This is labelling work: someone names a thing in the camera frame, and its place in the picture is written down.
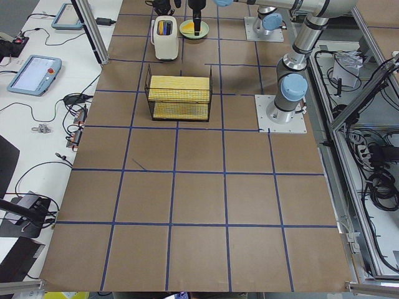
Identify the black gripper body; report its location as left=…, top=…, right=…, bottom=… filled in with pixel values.
left=152, top=0, right=175, bottom=16

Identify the blue teach pendant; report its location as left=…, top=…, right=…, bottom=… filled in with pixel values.
left=51, top=3, right=83, bottom=30
left=7, top=55, right=62, bottom=97

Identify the black camera stand base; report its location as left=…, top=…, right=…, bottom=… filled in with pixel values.
left=1, top=193, right=50, bottom=238

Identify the black wire basket rack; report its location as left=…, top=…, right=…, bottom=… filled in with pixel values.
left=145, top=67, right=213, bottom=122

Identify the black gripper body at top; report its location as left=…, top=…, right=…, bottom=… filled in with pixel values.
left=188, top=0, right=206, bottom=11

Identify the yellow sponge block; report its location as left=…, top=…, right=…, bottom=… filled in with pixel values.
left=145, top=75, right=211, bottom=103
left=153, top=102, right=208, bottom=121

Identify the aluminium frame post left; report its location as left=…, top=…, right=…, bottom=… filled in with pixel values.
left=71, top=0, right=109, bottom=65

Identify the yellow toast slice on plate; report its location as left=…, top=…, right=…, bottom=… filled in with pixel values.
left=181, top=20, right=195, bottom=34

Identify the cream white toaster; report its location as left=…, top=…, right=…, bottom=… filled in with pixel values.
left=151, top=16, right=179, bottom=60

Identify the yellow sponge block upper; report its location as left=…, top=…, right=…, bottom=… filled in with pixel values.
left=145, top=75, right=211, bottom=103

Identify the yellow sponge block lower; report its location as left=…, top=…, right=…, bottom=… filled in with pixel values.
left=153, top=102, right=208, bottom=121

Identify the black device with red button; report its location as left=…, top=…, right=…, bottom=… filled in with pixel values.
left=0, top=37, right=29, bottom=60

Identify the far blue teach pendant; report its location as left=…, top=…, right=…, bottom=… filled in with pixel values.
left=51, top=3, right=83, bottom=30

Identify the green round plate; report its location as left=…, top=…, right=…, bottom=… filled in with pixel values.
left=179, top=21, right=209, bottom=40

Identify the small metal clamp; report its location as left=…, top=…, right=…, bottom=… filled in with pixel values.
left=31, top=123, right=52, bottom=134

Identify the near blue teach pendant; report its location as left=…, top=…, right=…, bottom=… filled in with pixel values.
left=7, top=55, right=62, bottom=97

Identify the black power adapter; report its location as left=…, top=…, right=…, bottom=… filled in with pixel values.
left=95, top=17, right=115, bottom=26

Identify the yellow toast slice in toaster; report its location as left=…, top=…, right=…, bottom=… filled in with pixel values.
left=158, top=20, right=165, bottom=36

